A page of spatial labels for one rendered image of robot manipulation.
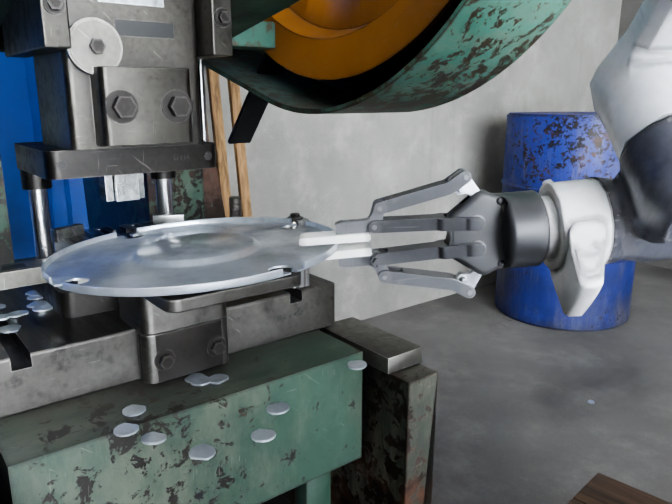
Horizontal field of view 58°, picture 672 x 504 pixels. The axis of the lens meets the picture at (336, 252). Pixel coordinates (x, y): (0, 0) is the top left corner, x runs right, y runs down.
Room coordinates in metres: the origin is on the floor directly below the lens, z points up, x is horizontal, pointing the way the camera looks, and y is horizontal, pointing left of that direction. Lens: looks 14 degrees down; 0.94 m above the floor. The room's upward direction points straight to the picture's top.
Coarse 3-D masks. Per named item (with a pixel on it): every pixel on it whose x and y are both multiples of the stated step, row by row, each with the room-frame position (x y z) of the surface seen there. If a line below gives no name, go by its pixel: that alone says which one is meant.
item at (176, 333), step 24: (240, 288) 0.52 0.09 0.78; (264, 288) 0.54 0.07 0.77; (288, 288) 0.56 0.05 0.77; (120, 312) 0.64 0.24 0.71; (144, 312) 0.59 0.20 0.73; (168, 312) 0.49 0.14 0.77; (192, 312) 0.62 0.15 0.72; (216, 312) 0.64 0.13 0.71; (144, 336) 0.59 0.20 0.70; (168, 336) 0.60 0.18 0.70; (192, 336) 0.62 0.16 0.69; (216, 336) 0.64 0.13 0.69; (144, 360) 0.59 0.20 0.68; (168, 360) 0.59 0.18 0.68; (192, 360) 0.62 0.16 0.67; (216, 360) 0.64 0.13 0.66
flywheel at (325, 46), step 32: (320, 0) 1.04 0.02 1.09; (352, 0) 0.98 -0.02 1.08; (384, 0) 0.92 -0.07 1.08; (416, 0) 0.82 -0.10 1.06; (448, 0) 0.78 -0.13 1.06; (288, 32) 1.05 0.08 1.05; (320, 32) 1.02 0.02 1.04; (352, 32) 0.92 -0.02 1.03; (384, 32) 0.87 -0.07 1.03; (416, 32) 0.82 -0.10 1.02; (288, 64) 1.05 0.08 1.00; (320, 64) 0.98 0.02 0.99; (352, 64) 0.92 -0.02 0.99; (384, 64) 0.88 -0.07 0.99
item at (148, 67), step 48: (96, 0) 0.67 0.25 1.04; (144, 0) 0.70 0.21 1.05; (192, 0) 0.74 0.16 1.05; (96, 48) 0.65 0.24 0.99; (144, 48) 0.70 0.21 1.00; (192, 48) 0.74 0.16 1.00; (48, 96) 0.71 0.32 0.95; (96, 96) 0.65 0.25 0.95; (144, 96) 0.67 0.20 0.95; (192, 96) 0.73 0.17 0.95; (48, 144) 0.72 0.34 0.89; (96, 144) 0.66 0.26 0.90; (144, 144) 0.66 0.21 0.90; (192, 144) 0.73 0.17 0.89
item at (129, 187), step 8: (104, 176) 0.73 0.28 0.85; (112, 176) 0.74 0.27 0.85; (120, 176) 0.74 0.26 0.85; (128, 176) 0.74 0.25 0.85; (136, 176) 0.75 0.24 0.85; (104, 184) 0.73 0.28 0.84; (112, 184) 0.74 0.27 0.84; (120, 184) 0.74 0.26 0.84; (128, 184) 0.74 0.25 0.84; (136, 184) 0.75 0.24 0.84; (104, 192) 0.74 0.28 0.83; (112, 192) 0.74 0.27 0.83; (120, 192) 0.73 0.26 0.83; (128, 192) 0.74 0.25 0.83; (136, 192) 0.75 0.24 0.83; (144, 192) 0.76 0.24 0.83; (104, 200) 0.74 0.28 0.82; (112, 200) 0.74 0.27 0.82; (120, 200) 0.73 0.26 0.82; (128, 200) 0.74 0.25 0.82
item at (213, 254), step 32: (160, 224) 0.73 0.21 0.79; (192, 224) 0.74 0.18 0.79; (224, 224) 0.74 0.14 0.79; (256, 224) 0.73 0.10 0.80; (288, 224) 0.72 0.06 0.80; (320, 224) 0.68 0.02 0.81; (64, 256) 0.61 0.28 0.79; (96, 256) 0.60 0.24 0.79; (128, 256) 0.60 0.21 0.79; (160, 256) 0.56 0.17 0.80; (192, 256) 0.56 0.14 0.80; (224, 256) 0.56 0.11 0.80; (256, 256) 0.57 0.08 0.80; (288, 256) 0.56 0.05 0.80; (320, 256) 0.54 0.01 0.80; (64, 288) 0.49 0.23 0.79; (96, 288) 0.47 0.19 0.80; (128, 288) 0.46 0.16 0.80; (160, 288) 0.46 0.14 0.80; (192, 288) 0.46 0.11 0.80; (224, 288) 0.47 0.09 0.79
